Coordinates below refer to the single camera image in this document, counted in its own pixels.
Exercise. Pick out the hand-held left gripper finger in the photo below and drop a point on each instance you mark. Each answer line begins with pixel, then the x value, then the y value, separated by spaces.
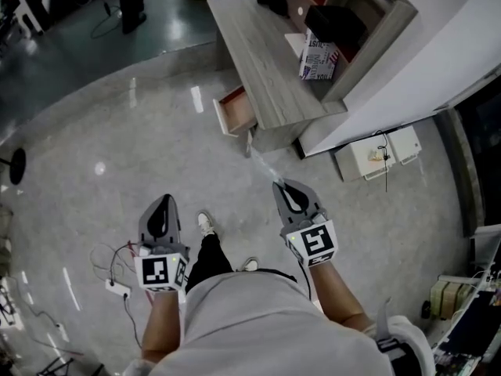
pixel 174 225
pixel 145 225

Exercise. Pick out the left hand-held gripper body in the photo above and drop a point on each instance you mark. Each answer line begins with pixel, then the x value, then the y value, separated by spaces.
pixel 158 272

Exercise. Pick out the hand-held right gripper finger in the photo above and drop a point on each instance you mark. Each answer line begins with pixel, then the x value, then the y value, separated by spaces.
pixel 311 202
pixel 280 210

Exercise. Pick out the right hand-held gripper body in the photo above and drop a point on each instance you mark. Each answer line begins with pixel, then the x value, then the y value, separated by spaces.
pixel 313 241

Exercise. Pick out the wooden drawer with white front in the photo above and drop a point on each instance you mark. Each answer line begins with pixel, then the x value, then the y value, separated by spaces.
pixel 238 110

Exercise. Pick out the person's right forearm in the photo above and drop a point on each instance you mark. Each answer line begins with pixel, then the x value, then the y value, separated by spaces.
pixel 340 296

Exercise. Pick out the person's left forearm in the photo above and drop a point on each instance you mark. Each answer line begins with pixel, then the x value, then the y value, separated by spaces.
pixel 160 327

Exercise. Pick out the person's left white shoe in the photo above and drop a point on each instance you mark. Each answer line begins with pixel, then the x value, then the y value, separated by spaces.
pixel 205 221

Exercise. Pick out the person's white shoe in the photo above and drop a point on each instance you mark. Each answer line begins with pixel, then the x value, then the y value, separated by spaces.
pixel 250 265
pixel 205 221

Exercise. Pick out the person's black trousers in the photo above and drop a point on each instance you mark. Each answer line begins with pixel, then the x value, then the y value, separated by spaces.
pixel 207 261

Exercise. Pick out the person's right white shoe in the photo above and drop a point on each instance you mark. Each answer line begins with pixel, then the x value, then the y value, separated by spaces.
pixel 250 265

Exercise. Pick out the large white box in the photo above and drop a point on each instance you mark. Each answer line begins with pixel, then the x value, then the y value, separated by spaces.
pixel 360 161

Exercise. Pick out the person's light grey shirt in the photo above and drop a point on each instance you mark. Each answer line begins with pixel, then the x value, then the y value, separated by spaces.
pixel 254 327

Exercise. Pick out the small white box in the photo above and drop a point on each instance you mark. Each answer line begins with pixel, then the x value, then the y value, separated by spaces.
pixel 405 143

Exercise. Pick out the small white power strip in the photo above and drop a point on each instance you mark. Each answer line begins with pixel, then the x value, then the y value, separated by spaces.
pixel 60 330

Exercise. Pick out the black folding stand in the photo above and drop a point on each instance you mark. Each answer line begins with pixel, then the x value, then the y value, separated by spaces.
pixel 62 366

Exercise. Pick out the black round stand base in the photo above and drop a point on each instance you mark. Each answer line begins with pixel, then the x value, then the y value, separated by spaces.
pixel 17 167

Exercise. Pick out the printed letter pattern box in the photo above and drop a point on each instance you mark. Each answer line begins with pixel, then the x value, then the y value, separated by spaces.
pixel 319 59

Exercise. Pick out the grey wooden desk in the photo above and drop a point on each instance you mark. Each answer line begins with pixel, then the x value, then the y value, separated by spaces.
pixel 258 61

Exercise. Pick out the white flat box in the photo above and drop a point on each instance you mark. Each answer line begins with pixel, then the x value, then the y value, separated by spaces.
pixel 295 43

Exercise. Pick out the black box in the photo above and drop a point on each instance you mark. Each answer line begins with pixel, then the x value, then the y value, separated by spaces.
pixel 332 24

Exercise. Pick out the black framed glass door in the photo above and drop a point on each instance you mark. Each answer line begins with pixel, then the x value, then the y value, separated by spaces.
pixel 485 151

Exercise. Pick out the dark screen panel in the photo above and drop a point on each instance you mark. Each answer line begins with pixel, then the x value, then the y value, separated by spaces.
pixel 469 335

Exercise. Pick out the white and black equipment rack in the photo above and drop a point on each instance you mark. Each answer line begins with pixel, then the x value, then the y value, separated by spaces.
pixel 33 2

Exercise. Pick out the white table frame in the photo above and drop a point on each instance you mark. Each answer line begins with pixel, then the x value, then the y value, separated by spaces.
pixel 487 241

